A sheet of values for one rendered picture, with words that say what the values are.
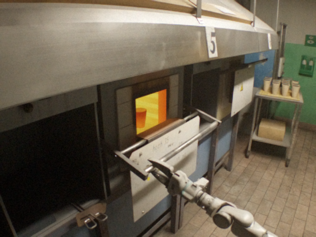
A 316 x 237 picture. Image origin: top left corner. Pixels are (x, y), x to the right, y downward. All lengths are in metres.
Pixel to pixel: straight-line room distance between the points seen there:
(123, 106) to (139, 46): 0.45
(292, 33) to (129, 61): 4.21
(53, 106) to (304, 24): 4.35
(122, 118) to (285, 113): 4.10
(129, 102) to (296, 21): 3.98
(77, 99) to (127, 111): 0.30
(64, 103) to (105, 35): 0.36
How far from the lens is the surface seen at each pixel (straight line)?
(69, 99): 0.88
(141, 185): 1.15
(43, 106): 0.84
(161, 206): 1.84
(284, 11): 4.75
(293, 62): 4.71
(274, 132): 3.31
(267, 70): 3.80
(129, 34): 0.67
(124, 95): 1.08
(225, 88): 2.12
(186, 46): 0.89
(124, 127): 1.12
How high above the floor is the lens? 1.62
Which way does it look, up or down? 21 degrees down
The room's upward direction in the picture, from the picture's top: straight up
